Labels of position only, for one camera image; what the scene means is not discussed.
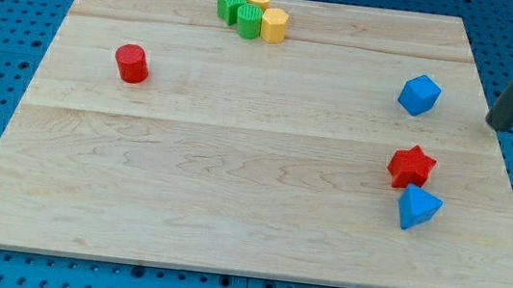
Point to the red star block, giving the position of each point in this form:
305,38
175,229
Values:
410,166

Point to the yellow hexagon block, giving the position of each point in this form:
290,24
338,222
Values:
274,25

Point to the green star block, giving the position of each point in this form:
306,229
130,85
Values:
228,10

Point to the wooden board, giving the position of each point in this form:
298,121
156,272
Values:
248,158

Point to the red cylinder block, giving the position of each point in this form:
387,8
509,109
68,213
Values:
131,62

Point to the green cylinder block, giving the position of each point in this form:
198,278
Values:
249,21

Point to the blue cube block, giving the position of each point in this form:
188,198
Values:
418,95

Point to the blue triangular block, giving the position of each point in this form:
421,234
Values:
416,206

